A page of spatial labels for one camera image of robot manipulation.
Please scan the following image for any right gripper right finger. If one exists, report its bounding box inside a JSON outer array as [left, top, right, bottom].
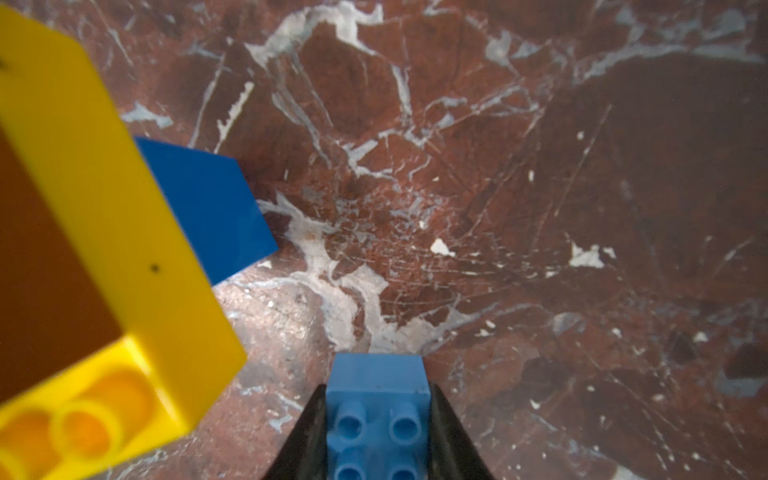
[[427, 383, 494, 480]]

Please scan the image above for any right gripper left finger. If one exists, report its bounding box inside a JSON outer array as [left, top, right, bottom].
[[262, 384, 328, 480]]

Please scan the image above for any light blue long lego brick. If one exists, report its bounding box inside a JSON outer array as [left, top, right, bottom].
[[325, 353, 431, 480]]

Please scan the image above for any yellow lego brick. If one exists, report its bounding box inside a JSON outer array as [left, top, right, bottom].
[[1, 7, 245, 479]]

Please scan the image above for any dark blue small lego brick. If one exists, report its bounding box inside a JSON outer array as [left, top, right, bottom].
[[134, 137, 278, 286]]

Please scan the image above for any orange small lego brick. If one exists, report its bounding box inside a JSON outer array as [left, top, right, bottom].
[[1, 140, 122, 401]]

